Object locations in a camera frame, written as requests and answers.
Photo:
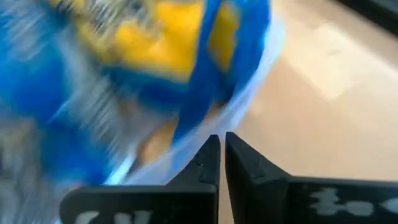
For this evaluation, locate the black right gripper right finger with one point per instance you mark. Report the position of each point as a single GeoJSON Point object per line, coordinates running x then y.
{"type": "Point", "coordinates": [280, 202]}

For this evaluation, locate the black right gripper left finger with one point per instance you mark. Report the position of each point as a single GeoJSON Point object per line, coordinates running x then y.
{"type": "Point", "coordinates": [149, 205]}

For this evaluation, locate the clear plastic bin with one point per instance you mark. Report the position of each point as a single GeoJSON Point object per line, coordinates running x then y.
{"type": "Point", "coordinates": [239, 109]}

